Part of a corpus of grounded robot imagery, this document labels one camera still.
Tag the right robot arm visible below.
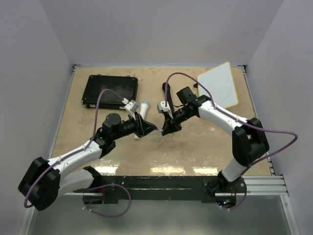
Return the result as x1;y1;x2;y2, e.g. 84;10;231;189
157;87;269;195

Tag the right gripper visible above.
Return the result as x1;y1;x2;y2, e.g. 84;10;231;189
161;107;194;135

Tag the black case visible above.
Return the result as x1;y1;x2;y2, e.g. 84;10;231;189
81;75;138;110

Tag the black microphone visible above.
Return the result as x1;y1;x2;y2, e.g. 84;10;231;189
162;82;174;112

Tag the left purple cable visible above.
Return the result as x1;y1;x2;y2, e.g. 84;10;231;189
23;89;133;217

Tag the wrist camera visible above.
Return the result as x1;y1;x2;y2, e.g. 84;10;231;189
157;101;172;115
122;98;139;118

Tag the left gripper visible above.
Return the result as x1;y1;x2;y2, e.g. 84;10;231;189
112;111;157;141

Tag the white microphone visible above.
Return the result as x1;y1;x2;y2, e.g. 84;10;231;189
133;99;150;141

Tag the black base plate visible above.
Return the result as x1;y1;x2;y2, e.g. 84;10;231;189
72;175;247;205

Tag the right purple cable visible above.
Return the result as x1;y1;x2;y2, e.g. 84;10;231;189
164;72;299;211

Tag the yellow framed whiteboard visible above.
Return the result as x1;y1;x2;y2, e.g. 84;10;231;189
197;62;239;109

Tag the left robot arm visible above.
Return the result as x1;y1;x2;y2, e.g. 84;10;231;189
18;113;157;211

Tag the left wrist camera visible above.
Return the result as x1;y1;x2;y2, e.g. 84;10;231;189
122;98;139;118

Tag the aluminium table frame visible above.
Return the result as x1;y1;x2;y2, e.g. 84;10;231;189
19;64;301;235

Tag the purple cable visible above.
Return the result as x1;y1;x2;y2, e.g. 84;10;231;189
23;89;133;217
164;72;299;211

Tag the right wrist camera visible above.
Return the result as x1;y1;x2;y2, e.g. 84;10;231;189
157;101;172;115

